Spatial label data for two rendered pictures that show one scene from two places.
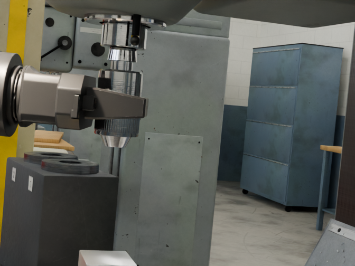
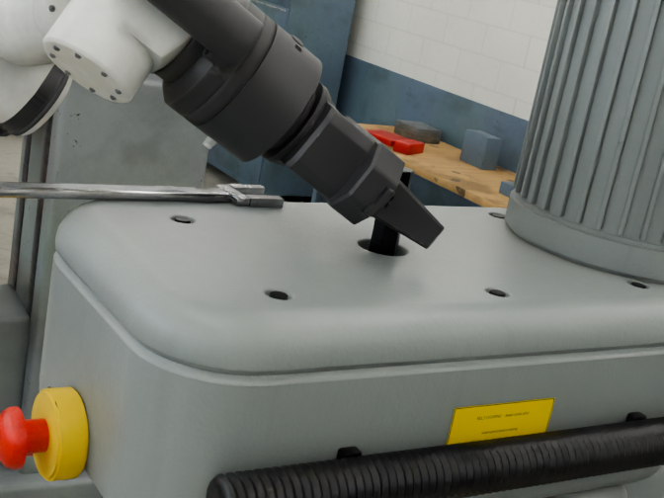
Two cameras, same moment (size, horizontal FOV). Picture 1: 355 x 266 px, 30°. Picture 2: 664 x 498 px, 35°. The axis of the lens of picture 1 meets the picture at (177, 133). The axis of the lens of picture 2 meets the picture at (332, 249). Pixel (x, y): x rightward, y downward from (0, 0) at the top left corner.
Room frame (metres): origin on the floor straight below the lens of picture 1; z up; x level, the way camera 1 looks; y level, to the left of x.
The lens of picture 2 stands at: (-0.02, 0.32, 2.10)
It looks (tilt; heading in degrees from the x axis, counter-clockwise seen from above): 16 degrees down; 343
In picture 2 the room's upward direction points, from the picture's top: 11 degrees clockwise
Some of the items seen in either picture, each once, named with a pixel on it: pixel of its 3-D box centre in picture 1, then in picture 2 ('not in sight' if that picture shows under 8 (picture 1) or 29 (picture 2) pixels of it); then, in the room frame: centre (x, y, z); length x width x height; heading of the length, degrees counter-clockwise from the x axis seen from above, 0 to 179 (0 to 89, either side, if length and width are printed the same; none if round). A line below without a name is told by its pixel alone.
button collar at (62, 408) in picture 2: not in sight; (58, 433); (0.63, 0.28, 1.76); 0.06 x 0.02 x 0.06; 18
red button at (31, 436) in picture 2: not in sight; (23, 437); (0.62, 0.31, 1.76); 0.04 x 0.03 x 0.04; 18
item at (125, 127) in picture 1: (118, 107); not in sight; (0.70, 0.06, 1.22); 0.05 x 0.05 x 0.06
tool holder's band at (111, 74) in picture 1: (121, 75); not in sight; (0.70, 0.06, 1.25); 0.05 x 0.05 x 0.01
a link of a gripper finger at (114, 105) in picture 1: (114, 105); not in sight; (0.67, 0.07, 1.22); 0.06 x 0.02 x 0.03; 90
